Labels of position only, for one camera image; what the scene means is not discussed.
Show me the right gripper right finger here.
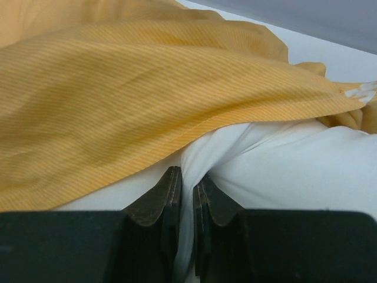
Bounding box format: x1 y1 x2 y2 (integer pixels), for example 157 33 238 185
193 176 376 282

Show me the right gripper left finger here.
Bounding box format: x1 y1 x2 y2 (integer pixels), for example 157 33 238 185
1 166 182 282

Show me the white pillow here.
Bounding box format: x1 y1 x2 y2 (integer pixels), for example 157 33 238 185
61 120 376 282

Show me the blue and yellow pillowcase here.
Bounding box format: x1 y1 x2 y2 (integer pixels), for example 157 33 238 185
1 1 376 211

